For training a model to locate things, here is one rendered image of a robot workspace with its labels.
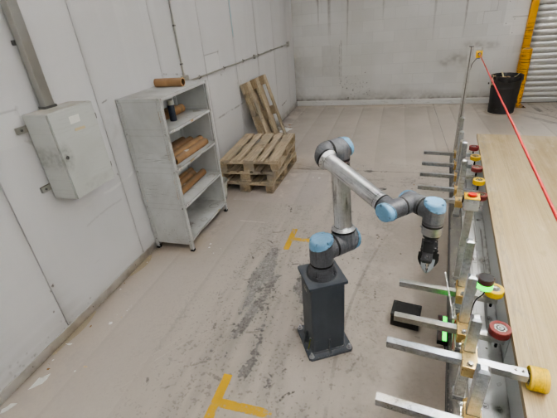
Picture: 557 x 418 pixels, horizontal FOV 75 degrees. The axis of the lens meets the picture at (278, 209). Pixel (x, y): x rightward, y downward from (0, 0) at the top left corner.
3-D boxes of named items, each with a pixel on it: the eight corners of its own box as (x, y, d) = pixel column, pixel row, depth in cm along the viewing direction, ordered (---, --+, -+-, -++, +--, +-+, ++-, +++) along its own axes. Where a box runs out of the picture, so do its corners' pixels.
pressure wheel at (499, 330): (485, 351, 151) (490, 331, 146) (483, 337, 157) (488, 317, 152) (507, 356, 148) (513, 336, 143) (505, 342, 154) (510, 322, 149)
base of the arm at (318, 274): (312, 285, 225) (312, 272, 221) (303, 267, 242) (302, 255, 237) (341, 279, 229) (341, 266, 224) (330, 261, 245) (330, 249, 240)
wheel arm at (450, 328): (393, 322, 166) (394, 315, 163) (394, 317, 168) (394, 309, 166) (503, 347, 149) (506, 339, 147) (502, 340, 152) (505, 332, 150)
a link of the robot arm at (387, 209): (306, 141, 201) (391, 209, 156) (324, 137, 206) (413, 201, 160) (304, 159, 208) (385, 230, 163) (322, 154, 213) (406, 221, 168)
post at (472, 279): (451, 359, 168) (468, 277, 145) (451, 353, 171) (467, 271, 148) (459, 361, 166) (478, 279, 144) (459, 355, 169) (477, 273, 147)
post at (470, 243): (451, 318, 187) (467, 240, 165) (451, 314, 190) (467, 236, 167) (459, 320, 186) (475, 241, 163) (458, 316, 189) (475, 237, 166)
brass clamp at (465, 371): (458, 375, 129) (460, 365, 127) (457, 346, 140) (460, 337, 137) (477, 380, 127) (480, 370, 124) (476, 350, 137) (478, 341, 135)
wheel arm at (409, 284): (399, 288, 186) (399, 281, 184) (399, 284, 189) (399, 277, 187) (496, 306, 170) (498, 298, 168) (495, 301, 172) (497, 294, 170)
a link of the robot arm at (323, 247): (304, 259, 233) (303, 235, 225) (326, 250, 240) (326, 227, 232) (318, 271, 221) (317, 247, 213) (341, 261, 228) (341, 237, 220)
